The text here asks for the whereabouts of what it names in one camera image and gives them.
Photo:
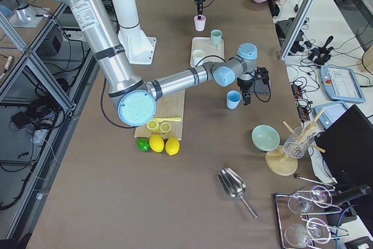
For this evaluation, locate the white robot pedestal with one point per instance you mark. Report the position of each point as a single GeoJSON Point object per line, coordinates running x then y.
{"type": "Point", "coordinates": [139, 48]}

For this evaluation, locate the blue cup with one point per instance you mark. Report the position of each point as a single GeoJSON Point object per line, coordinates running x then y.
{"type": "Point", "coordinates": [233, 99]}

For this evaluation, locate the clear textured glass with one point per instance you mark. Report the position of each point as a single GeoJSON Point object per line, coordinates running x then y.
{"type": "Point", "coordinates": [298, 143]}

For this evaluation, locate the yellow plastic knife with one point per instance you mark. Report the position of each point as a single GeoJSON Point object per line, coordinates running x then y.
{"type": "Point", "coordinates": [175, 119]}

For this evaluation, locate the cream rabbit tray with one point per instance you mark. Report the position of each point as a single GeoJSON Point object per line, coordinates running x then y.
{"type": "Point", "coordinates": [214, 53]}

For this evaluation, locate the green lime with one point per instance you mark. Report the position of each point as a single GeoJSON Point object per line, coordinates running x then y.
{"type": "Point", "coordinates": [143, 144]}

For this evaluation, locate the blue teach pendant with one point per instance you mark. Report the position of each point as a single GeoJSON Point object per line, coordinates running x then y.
{"type": "Point", "coordinates": [341, 84]}
{"type": "Point", "coordinates": [332, 111]}

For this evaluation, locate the black laptop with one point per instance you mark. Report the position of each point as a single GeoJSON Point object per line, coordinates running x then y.
{"type": "Point", "coordinates": [348, 148]}

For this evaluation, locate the metal scoop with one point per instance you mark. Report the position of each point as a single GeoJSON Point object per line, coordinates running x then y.
{"type": "Point", "coordinates": [235, 187]}

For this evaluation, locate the green cup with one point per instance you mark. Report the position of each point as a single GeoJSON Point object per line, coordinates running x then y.
{"type": "Point", "coordinates": [215, 37]}

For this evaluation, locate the grey folded cloth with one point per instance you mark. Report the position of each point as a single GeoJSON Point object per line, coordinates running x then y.
{"type": "Point", "coordinates": [261, 87]}

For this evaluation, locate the wooden cutting board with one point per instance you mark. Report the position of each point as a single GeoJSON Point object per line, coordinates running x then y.
{"type": "Point", "coordinates": [167, 107]}

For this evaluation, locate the aluminium frame post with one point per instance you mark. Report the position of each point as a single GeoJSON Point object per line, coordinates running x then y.
{"type": "Point", "coordinates": [294, 29]}

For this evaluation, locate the pink cup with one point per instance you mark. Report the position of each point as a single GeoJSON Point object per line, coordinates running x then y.
{"type": "Point", "coordinates": [199, 22]}

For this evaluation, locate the cream cup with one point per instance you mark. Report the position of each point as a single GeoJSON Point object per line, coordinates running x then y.
{"type": "Point", "coordinates": [197, 56]}

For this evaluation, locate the wooden cup tree stand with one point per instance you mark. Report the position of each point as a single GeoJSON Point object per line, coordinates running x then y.
{"type": "Point", "coordinates": [282, 164]}

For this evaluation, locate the wine glass rack tray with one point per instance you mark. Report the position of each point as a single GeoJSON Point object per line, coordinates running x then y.
{"type": "Point", "coordinates": [302, 218]}

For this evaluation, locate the whole yellow lemon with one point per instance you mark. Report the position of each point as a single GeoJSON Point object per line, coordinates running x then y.
{"type": "Point", "coordinates": [172, 146]}
{"type": "Point", "coordinates": [156, 143]}

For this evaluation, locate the green bowl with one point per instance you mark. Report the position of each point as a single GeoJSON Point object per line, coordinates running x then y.
{"type": "Point", "coordinates": [265, 138]}

